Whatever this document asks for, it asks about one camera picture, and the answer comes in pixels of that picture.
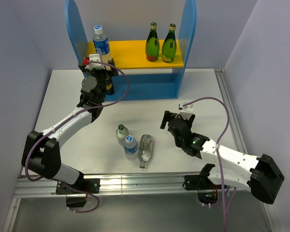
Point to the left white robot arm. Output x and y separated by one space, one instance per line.
41 157

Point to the right black yellow can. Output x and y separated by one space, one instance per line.
109 85

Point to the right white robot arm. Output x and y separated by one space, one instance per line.
259 175

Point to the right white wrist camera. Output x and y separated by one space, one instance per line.
185 110

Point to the blue label water bottle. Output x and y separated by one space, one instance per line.
130 147
101 44

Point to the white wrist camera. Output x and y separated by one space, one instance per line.
92 62
185 110

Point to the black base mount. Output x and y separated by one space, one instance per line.
201 183
78 194

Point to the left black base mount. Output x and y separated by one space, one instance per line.
78 194

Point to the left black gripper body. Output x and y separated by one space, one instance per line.
100 77

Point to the aluminium front rail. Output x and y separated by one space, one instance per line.
115 184

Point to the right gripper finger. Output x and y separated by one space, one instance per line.
166 118
189 121

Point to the blue and yellow shelf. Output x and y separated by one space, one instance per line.
152 80

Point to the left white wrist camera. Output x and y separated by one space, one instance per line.
92 62

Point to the clear glass bottle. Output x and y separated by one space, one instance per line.
121 133
145 150

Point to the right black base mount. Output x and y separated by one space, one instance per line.
201 183

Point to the aluminium side rail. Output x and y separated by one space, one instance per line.
234 125

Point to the green glass bottle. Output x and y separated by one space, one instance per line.
152 48
169 45

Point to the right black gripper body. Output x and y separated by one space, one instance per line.
178 142

